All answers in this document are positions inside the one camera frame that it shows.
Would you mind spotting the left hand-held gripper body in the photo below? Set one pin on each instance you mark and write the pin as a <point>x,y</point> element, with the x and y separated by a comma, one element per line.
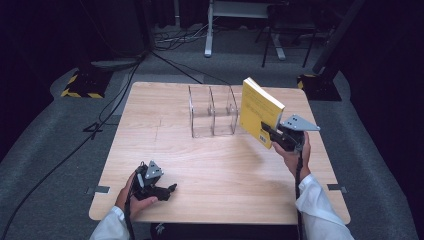
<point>148,181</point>

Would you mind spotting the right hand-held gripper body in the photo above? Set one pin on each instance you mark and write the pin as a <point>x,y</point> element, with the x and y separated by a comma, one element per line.
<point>293,136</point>

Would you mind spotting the yellow book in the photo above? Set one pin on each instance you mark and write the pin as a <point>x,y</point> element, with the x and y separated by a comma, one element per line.
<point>256,111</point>

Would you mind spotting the clear acrylic book rack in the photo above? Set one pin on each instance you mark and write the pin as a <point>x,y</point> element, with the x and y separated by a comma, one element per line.
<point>206,113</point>

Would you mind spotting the person's right hand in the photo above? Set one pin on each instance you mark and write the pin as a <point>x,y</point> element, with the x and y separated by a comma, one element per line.
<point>298,163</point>

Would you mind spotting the person's left hand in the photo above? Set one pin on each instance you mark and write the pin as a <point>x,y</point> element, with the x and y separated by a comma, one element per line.
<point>128,201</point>

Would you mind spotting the black yellow-striped stand base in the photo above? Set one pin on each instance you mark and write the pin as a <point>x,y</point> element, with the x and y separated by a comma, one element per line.
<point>321,88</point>
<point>88,85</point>

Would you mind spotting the slanted dark metal pole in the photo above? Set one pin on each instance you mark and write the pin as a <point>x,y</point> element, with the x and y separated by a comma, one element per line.
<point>336,33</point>

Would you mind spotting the black chair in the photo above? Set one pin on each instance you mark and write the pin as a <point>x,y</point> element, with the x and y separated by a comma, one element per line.
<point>293,20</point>

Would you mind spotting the white desk frame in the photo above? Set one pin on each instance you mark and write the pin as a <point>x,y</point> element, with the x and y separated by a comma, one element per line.
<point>209,36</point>

